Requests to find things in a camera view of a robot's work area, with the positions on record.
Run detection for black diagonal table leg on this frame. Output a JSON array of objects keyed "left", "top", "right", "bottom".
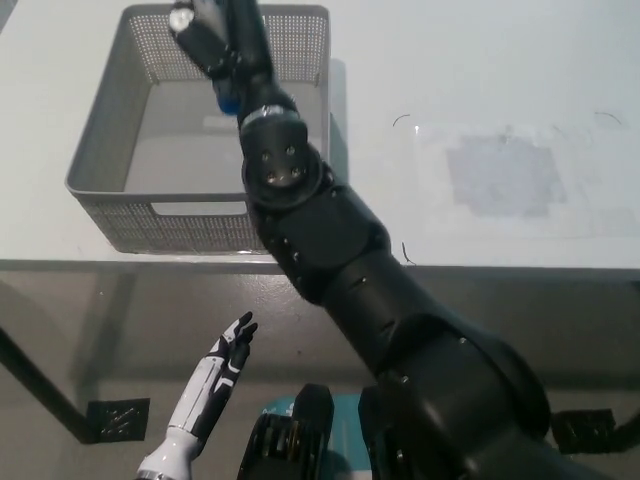
[
  {"left": 0, "top": 324, "right": 99, "bottom": 445},
  {"left": 613, "top": 409, "right": 640, "bottom": 441}
]

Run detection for grey perforated plastic basket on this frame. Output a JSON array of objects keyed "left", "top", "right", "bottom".
[{"left": 64, "top": 4, "right": 332, "bottom": 255}]

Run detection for white blue shampoo tube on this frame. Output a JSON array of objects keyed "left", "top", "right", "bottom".
[{"left": 216, "top": 80, "right": 242, "bottom": 117}]

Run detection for clear plastic table sheet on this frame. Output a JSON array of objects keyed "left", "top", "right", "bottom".
[{"left": 394, "top": 118, "right": 640, "bottom": 265}]

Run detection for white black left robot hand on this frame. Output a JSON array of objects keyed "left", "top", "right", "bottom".
[{"left": 166, "top": 311, "right": 259, "bottom": 441}]

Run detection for black floor foot plate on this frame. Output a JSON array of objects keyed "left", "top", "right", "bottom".
[
  {"left": 549, "top": 408, "right": 617, "bottom": 442},
  {"left": 86, "top": 397, "right": 152, "bottom": 443}
]

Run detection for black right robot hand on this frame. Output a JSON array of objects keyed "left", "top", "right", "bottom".
[{"left": 168, "top": 0, "right": 298, "bottom": 124}]

